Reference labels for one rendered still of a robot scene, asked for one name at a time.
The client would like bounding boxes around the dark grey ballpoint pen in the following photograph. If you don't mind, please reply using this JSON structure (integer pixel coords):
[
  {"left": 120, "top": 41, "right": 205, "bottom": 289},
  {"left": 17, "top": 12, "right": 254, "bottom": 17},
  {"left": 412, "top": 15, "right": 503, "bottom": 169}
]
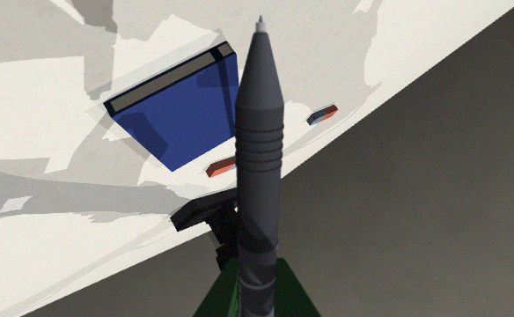
[{"left": 234, "top": 15, "right": 284, "bottom": 317}]

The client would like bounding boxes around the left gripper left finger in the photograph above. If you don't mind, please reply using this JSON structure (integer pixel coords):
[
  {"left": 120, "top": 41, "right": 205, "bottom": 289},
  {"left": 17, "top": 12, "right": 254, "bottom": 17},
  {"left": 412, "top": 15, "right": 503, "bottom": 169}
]
[{"left": 193, "top": 257, "right": 239, "bottom": 317}]

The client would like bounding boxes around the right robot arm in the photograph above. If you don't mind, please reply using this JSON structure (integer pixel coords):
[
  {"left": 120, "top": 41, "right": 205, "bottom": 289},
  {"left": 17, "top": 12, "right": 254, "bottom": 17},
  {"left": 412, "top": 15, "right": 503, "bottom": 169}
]
[{"left": 175, "top": 196, "right": 239, "bottom": 272}]

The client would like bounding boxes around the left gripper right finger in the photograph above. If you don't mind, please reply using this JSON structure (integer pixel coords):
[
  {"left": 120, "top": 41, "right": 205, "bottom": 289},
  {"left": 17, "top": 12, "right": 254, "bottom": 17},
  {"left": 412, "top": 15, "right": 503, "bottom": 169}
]
[{"left": 274, "top": 258, "right": 321, "bottom": 317}]

